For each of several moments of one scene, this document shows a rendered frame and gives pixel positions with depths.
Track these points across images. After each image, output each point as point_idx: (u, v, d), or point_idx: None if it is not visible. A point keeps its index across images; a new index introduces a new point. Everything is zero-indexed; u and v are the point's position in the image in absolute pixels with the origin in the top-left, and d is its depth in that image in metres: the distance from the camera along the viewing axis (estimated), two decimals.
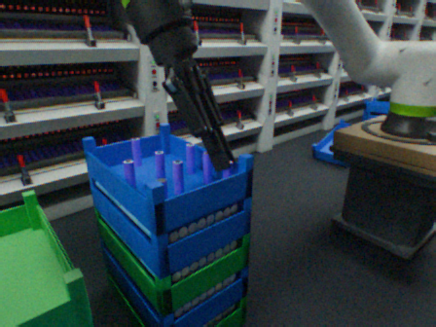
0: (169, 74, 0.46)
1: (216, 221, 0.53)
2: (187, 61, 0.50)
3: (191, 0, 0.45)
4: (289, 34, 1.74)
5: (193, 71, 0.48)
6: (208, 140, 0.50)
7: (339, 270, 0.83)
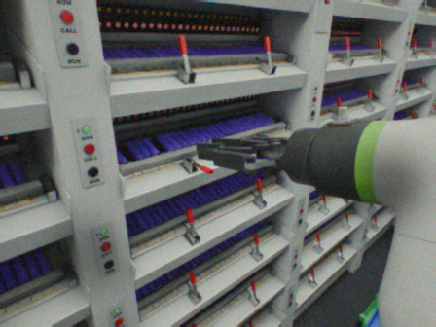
0: None
1: None
2: None
3: (345, 108, 0.35)
4: (313, 192, 1.36)
5: (283, 139, 0.43)
6: (241, 143, 0.53)
7: None
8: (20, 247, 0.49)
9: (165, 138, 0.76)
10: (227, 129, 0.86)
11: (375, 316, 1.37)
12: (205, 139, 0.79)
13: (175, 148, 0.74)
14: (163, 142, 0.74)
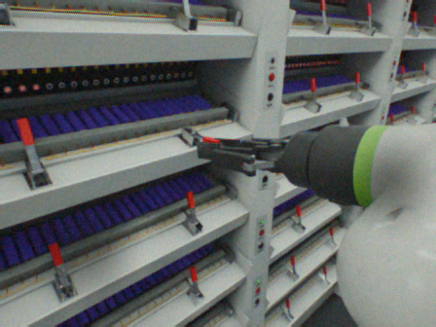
0: (264, 163, 0.39)
1: None
2: None
3: (343, 211, 0.37)
4: (287, 202, 1.08)
5: None
6: (213, 156, 0.49)
7: None
8: None
9: (13, 126, 0.48)
10: (129, 115, 0.58)
11: None
12: (84, 127, 0.51)
13: (21, 140, 0.46)
14: (1, 131, 0.46)
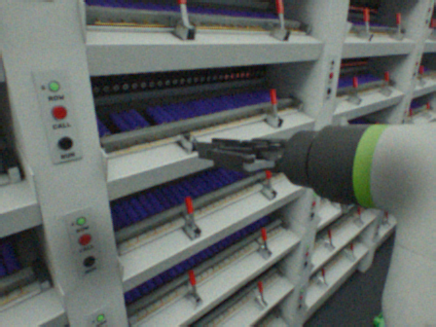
0: (264, 163, 0.39)
1: None
2: None
3: (343, 211, 0.37)
4: None
5: (276, 170, 0.43)
6: None
7: None
8: None
9: (157, 111, 0.66)
10: (228, 104, 0.75)
11: None
12: (203, 113, 0.69)
13: (168, 121, 0.63)
14: (153, 114, 0.63)
